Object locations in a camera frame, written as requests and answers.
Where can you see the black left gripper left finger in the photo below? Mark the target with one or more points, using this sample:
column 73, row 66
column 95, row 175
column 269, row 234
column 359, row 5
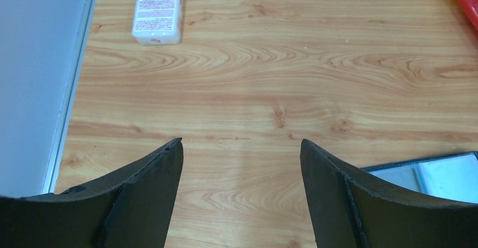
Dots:
column 128, row 207

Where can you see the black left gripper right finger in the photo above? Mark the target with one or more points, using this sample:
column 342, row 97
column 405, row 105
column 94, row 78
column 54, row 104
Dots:
column 350, row 207

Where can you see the navy blue card holder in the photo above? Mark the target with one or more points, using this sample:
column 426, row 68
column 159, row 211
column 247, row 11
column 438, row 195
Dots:
column 452, row 176

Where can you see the white red small box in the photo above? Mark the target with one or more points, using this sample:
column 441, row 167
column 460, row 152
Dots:
column 158, row 22

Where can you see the red plastic bin middle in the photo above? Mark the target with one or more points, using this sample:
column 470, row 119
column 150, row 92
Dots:
column 470, row 9

